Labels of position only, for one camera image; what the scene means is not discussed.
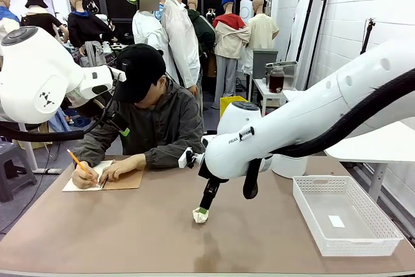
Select person's right hand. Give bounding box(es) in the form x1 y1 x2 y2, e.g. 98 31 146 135
71 161 98 189

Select small white rectangular label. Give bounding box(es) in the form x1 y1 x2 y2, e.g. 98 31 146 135
327 214 346 228

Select bald mannequin black hoodie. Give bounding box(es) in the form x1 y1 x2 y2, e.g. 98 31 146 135
67 0 110 57

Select grey cabinet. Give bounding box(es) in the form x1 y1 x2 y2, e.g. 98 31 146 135
252 49 279 80

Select mannequin red beige jacket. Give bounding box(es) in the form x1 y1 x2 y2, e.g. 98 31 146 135
212 1 251 110

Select white round lidded trash bin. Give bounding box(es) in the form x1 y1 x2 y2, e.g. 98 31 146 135
271 154 309 179

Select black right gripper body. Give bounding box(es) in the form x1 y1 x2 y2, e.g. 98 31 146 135
204 179 222 197

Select white oval fan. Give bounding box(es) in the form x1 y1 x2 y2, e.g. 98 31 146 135
239 0 254 25

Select person in grey jacket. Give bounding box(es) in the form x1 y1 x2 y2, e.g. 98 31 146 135
73 43 206 170

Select glass jar brown liquid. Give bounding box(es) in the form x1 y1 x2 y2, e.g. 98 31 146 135
268 66 285 93

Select tall brown-haired mannequin white shirt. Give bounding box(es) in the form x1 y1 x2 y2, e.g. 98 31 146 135
161 0 202 96

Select mannequin blue white top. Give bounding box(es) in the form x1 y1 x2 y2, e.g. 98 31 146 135
0 0 21 41

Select white paper ball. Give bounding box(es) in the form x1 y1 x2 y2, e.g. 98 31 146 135
192 207 210 224

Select person's right forearm grey sleeve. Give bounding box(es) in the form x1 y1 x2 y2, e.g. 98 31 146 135
73 124 121 167

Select bald mannequin cream shirt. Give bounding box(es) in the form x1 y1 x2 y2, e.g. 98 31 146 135
248 0 279 73

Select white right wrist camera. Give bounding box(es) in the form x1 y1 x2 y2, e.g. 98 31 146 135
178 147 206 169

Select white desk frame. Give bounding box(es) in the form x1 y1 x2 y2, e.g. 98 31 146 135
18 123 62 175

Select mannequin dark green jacket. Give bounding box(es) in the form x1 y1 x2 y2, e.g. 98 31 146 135
187 0 217 64

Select large white side table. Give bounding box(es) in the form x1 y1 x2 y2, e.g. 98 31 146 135
282 90 415 202

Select person's left forearm grey sleeve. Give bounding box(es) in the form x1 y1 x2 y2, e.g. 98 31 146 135
144 142 205 170

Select mannequin white shirt blurred face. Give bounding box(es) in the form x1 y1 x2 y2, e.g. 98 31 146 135
132 0 170 56

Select black baseball cap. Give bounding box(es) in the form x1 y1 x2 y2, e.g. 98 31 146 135
113 43 167 103

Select hanging grey garment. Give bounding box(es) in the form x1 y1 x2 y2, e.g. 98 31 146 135
84 40 107 67

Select person's left hand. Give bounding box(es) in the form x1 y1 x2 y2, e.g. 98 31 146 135
99 154 147 183

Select yellow pencil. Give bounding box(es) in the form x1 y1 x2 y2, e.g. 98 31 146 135
67 149 98 186

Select small white table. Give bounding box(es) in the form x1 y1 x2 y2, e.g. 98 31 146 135
252 78 294 117

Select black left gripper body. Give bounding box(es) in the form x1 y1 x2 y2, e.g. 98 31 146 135
80 92 121 127

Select mannequin black top cream collar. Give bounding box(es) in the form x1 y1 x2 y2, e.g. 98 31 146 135
19 1 69 43

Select coloured storage boxes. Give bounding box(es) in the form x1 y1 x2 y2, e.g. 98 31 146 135
219 95 250 119

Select white perforated plastic basket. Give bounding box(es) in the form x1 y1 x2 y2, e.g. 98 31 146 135
292 175 405 257

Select grey plastic stool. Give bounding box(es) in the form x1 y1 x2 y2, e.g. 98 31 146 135
0 140 38 202

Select black tripod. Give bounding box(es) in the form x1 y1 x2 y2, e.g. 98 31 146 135
360 19 377 54

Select stacked metal trays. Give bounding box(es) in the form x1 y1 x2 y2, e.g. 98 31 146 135
265 60 298 90

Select spiral notebook brown cover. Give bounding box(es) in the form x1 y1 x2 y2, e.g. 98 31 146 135
62 159 145 193

